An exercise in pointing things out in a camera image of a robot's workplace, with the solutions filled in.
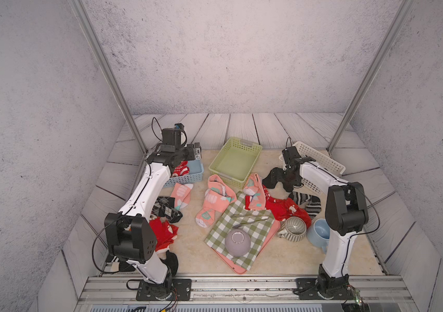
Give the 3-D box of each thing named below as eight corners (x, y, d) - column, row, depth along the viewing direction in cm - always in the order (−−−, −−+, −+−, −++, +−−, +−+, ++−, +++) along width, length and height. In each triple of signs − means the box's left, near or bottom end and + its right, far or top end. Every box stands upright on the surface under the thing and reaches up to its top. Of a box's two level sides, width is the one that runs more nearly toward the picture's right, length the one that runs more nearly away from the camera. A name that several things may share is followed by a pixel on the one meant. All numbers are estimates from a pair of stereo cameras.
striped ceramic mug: (281, 243, 85) (285, 238, 81) (278, 222, 92) (280, 216, 87) (305, 243, 85) (310, 238, 80) (300, 222, 92) (304, 216, 87)
